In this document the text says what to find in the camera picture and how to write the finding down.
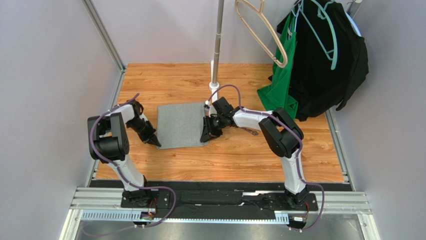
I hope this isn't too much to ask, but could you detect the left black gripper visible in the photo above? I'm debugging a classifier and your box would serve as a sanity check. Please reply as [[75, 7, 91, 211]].
[[125, 118, 161, 147]]

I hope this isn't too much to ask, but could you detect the grey cloth napkin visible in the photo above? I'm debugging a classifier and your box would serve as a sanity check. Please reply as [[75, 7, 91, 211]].
[[157, 102, 208, 150]]

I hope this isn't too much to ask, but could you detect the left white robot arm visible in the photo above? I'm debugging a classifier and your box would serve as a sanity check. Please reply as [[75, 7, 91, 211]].
[[87, 99, 161, 206]]

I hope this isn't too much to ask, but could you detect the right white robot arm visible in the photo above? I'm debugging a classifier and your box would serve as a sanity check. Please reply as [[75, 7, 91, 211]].
[[200, 97, 309, 209]]

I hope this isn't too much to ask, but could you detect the green shirt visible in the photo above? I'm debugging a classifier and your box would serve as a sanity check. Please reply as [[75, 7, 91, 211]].
[[257, 14, 298, 119]]

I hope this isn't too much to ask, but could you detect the metal stand pole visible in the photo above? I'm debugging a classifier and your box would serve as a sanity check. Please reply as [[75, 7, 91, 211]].
[[212, 0, 225, 84]]

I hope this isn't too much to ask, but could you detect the beige clothes hanger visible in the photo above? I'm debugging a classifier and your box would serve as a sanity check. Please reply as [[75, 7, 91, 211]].
[[234, 0, 289, 68]]

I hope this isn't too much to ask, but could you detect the black shirt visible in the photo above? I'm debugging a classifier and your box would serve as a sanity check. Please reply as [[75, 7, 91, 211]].
[[289, 0, 369, 121]]

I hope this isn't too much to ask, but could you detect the teal clothes hanger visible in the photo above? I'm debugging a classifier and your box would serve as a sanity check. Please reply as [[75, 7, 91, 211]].
[[291, 0, 339, 71]]

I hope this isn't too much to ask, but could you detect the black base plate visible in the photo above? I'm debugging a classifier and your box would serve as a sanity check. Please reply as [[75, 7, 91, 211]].
[[89, 180, 321, 220]]

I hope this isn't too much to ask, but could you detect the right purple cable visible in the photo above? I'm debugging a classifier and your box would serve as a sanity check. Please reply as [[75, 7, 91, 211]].
[[204, 84, 326, 232]]

